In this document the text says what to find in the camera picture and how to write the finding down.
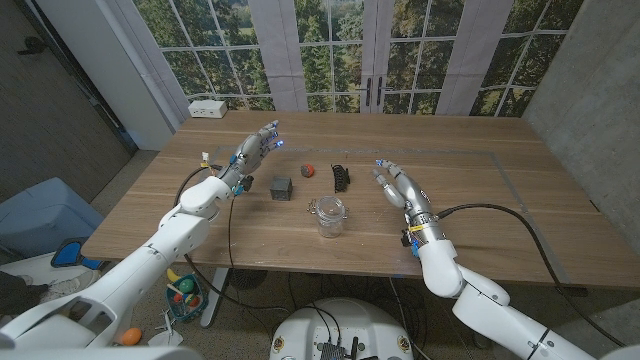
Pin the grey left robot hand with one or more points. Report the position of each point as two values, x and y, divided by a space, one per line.
250 150

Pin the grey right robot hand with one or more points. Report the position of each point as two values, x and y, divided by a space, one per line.
415 200

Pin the clear glass hinged jar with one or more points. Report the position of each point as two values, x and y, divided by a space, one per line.
330 220

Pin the white left robot shoulder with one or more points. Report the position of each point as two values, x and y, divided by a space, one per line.
125 354

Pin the white right robot shoulder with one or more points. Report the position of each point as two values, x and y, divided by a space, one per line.
622 354

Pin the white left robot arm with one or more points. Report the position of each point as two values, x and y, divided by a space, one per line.
150 260

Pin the dark grey block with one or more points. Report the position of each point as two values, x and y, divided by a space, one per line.
281 189

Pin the black hair clip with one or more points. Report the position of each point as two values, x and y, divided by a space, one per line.
340 179

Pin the white power strip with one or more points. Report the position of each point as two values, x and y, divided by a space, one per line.
207 108

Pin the small orange red ball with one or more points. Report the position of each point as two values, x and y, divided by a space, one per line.
307 171

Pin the printed window backdrop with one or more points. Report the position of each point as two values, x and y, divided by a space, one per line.
330 50

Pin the round black floor disc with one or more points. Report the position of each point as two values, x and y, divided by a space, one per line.
247 279

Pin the white robot torso base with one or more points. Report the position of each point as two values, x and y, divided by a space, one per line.
345 325

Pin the grey table leg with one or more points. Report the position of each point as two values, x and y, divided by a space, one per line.
477 340

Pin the white table leg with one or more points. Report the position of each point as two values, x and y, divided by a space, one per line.
214 300

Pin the basket of colourful toys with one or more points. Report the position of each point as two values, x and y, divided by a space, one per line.
186 298

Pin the white toy on floor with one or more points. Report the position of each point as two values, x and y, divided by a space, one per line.
167 330

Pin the blue black paddle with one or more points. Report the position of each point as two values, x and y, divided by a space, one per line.
67 254

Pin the blue plastic bin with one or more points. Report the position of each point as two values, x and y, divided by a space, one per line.
45 215

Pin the orange ball on floor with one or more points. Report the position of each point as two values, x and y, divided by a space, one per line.
131 336

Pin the white sneaker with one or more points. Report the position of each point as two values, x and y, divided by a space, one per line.
70 286

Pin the person's dark trouser leg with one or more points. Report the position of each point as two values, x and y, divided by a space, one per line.
17 295

